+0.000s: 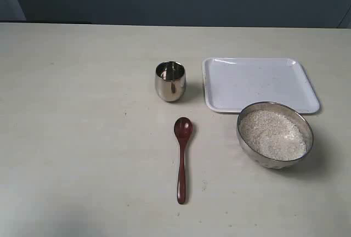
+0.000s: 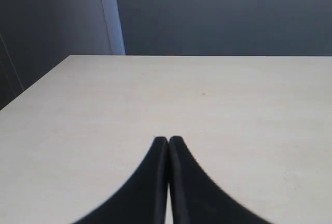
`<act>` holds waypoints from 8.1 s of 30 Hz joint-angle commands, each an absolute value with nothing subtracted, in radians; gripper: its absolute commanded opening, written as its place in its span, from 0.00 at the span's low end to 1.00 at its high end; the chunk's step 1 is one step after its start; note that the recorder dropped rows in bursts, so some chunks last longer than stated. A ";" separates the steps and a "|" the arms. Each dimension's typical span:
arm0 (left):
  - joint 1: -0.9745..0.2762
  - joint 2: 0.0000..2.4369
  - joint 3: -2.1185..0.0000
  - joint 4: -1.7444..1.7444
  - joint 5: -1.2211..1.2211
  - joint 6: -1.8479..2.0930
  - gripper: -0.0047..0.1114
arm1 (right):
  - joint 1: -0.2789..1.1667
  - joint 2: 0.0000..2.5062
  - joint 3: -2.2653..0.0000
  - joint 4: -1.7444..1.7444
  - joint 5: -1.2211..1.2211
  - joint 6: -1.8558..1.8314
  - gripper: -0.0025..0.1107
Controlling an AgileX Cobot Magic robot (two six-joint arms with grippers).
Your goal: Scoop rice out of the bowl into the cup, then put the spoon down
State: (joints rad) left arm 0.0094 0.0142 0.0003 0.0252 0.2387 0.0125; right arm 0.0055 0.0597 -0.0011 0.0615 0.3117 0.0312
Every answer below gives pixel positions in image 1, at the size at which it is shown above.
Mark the white rectangular tray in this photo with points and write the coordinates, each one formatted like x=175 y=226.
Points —
x=231 y=84

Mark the steel cup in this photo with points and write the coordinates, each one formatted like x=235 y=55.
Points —
x=170 y=81

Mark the dark red wooden spoon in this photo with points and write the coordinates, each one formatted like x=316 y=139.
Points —
x=183 y=129

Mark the steel bowl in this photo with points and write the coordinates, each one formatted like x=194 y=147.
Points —
x=293 y=116

